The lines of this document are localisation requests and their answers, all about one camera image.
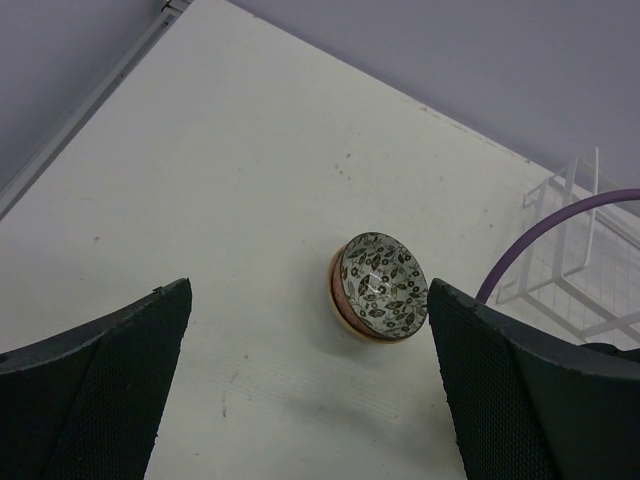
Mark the aluminium table edge rail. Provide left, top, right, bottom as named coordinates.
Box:
left=1, top=1, right=190, bottom=215

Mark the black floral pattern bowl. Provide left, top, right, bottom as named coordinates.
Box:
left=333, top=232, right=429, bottom=340

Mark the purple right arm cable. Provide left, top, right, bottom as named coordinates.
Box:
left=474, top=188, right=640, bottom=304

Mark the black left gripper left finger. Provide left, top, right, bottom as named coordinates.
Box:
left=1, top=279, right=192, bottom=479

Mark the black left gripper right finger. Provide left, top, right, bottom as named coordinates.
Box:
left=428, top=279, right=639, bottom=479

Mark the white leaf pattern bowl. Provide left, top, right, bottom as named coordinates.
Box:
left=326, top=245, right=403, bottom=345

